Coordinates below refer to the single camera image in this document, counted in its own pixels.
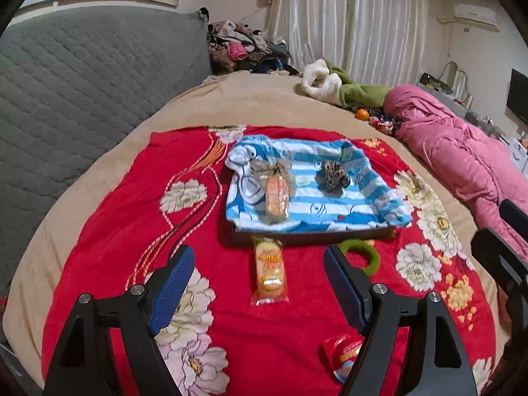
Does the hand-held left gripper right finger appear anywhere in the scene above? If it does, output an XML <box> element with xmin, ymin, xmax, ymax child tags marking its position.
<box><xmin>323</xmin><ymin>245</ymin><xmax>479</xmax><ymax>396</ymax></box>

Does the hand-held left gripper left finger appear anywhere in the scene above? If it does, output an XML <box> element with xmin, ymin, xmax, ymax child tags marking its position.
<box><xmin>43</xmin><ymin>244</ymin><xmax>196</xmax><ymax>396</ymax></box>

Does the dark wooden tray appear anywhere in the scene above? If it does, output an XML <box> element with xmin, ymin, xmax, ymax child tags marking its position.
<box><xmin>226</xmin><ymin>214</ymin><xmax>397</xmax><ymax>248</ymax></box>

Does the yellow snack packet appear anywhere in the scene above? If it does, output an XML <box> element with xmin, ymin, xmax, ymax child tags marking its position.
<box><xmin>251</xmin><ymin>234</ymin><xmax>289</xmax><ymax>307</ymax></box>

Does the orange snack packet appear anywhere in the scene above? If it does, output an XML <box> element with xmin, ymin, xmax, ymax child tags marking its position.
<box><xmin>264</xmin><ymin>174</ymin><xmax>289</xmax><ymax>219</ymax></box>

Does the leopard print cloth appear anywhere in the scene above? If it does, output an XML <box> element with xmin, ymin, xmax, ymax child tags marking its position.
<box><xmin>315</xmin><ymin>159</ymin><xmax>351</xmax><ymax>192</ymax></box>

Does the red snack packet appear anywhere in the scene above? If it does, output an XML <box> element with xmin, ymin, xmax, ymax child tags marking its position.
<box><xmin>323</xmin><ymin>334</ymin><xmax>366</xmax><ymax>384</ymax></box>

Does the blue striped cartoon towel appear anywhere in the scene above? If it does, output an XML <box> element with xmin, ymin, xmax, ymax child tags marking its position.
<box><xmin>225</xmin><ymin>134</ymin><xmax>413</xmax><ymax>232</ymax></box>

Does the red floral blanket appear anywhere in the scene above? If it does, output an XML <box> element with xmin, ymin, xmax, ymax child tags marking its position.
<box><xmin>41</xmin><ymin>126</ymin><xmax>496</xmax><ymax>396</ymax></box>

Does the pink quilt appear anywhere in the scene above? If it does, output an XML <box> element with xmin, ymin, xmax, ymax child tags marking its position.
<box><xmin>383</xmin><ymin>83</ymin><xmax>528</xmax><ymax>256</ymax></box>

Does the grey dresser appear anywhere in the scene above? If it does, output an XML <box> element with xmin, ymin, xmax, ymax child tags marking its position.
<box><xmin>416</xmin><ymin>78</ymin><xmax>528</xmax><ymax>157</ymax></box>

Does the black television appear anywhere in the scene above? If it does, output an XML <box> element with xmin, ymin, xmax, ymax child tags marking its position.
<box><xmin>507</xmin><ymin>68</ymin><xmax>528</xmax><ymax>126</ymax></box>

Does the dresser mirror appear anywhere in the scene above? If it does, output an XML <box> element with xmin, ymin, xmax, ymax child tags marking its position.
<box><xmin>441</xmin><ymin>61</ymin><xmax>473</xmax><ymax>106</ymax></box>

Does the black bag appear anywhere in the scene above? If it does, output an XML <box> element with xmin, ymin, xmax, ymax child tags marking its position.
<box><xmin>420</xmin><ymin>73</ymin><xmax>448</xmax><ymax>89</ymax></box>

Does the green and white plush robe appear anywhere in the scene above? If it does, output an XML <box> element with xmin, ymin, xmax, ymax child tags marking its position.
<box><xmin>300</xmin><ymin>58</ymin><xmax>392</xmax><ymax>108</ymax></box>

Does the grey quilted headboard cover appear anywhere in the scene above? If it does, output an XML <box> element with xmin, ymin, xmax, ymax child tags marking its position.
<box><xmin>0</xmin><ymin>6</ymin><xmax>213</xmax><ymax>285</ymax></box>

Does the white air conditioner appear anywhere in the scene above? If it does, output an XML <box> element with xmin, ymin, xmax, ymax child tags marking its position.
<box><xmin>453</xmin><ymin>3</ymin><xmax>501</xmax><ymax>31</ymax></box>

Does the pile of clothes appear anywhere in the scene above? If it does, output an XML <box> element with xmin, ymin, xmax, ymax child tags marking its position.
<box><xmin>206</xmin><ymin>20</ymin><xmax>300</xmax><ymax>77</ymax></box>

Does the white curtain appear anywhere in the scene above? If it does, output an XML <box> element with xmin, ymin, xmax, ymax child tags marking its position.
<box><xmin>264</xmin><ymin>0</ymin><xmax>430</xmax><ymax>87</ymax></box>

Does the green felt ring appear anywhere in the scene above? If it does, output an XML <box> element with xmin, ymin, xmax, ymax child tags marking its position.
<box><xmin>338</xmin><ymin>239</ymin><xmax>381</xmax><ymax>277</ymax></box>

